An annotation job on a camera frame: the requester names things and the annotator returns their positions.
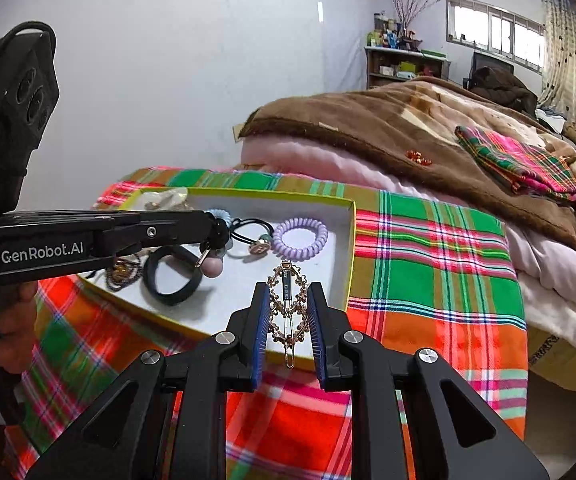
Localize brown cardboard box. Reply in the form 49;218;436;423
526;327;576;411

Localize purple spiral hair tie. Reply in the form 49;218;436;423
273;217;329;262

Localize yellow-green cardboard box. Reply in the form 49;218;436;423
80;186;357;366

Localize plaid bed sheet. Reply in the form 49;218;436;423
5;166;527;480

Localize dry branches in vase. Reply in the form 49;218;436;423
389;0;441;31

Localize patterned curtain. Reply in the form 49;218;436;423
538;0;576;118

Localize clutter of bottles on shelf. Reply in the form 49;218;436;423
366;10;423;51

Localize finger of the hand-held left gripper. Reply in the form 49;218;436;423
93;209;232;262

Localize folded plaid cloth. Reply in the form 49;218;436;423
455;125;576;205

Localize black monitor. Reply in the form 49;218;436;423
470;51;514;81

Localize light blue spiral hair tie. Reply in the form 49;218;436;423
203;208;233;261

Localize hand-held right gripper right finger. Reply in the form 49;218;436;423
308;281;552;480

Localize wooden shelf unit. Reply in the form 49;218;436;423
364;45;452;90

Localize black leather band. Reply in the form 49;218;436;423
142;246;203;307

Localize small dark hair pin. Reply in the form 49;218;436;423
194;242;226;279

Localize black hair tie with charm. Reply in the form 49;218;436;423
228;217;273;261

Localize brown fleece blanket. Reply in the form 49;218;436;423
238;77;576;265

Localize person's left hand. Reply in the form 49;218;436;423
0;281;38;377

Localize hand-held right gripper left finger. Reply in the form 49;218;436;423
25;281;272;480

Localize window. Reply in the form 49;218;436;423
445;0;546;73

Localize pale pink quilt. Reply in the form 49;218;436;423
240;135;576;333

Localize gold ornate hair clip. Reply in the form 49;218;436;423
266;258;311;368

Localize dark red bead bracelet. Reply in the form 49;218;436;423
88;255;144;292

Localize black jacket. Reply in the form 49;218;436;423
469;66;538;116

